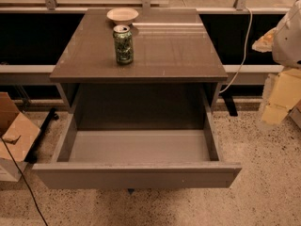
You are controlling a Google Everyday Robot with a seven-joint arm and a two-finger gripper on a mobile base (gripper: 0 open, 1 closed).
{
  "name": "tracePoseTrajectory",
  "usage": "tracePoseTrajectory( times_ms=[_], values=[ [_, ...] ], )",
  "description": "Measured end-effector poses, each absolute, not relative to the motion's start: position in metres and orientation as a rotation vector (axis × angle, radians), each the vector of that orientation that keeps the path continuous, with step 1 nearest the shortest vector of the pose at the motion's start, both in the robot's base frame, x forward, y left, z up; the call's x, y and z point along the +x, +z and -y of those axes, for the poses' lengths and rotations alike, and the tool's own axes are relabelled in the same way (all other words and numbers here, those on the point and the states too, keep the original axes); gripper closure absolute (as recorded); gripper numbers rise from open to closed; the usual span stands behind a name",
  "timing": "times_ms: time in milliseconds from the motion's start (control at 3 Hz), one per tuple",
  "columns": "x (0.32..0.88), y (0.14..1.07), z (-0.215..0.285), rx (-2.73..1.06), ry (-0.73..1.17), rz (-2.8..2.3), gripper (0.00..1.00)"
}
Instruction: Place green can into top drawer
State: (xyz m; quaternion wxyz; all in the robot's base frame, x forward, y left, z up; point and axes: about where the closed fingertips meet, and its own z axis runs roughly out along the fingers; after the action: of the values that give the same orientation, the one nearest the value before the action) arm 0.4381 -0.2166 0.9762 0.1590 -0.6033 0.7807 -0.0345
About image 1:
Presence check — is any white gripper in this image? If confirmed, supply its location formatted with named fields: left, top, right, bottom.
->
left=252, top=0, right=301, bottom=125

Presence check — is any green soda can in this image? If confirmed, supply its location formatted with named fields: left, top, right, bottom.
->
left=113, top=24, right=134, bottom=65

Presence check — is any grey drawer cabinet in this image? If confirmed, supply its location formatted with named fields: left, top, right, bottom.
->
left=51, top=9, right=227, bottom=130

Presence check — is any open grey top drawer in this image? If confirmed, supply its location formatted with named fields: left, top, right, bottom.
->
left=33, top=86, right=242, bottom=189

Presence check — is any black stand foot right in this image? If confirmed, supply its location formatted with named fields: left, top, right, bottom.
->
left=221, top=91, right=238, bottom=117

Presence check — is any black stand foot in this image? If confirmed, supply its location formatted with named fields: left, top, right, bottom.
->
left=221, top=91, right=238, bottom=117
left=24, top=107, right=59, bottom=164

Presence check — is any white ceramic bowl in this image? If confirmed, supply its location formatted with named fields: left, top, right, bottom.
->
left=106, top=8, right=139, bottom=25

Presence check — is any black stand foot left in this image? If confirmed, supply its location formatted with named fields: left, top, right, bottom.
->
left=24, top=107, right=59, bottom=164

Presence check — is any cardboard box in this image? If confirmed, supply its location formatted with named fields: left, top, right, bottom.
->
left=0, top=92, right=40, bottom=182

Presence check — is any white hanging cable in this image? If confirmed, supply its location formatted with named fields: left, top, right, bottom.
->
left=218, top=7, right=254, bottom=95

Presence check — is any black floor cable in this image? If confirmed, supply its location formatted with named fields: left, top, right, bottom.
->
left=0, top=137, right=50, bottom=226

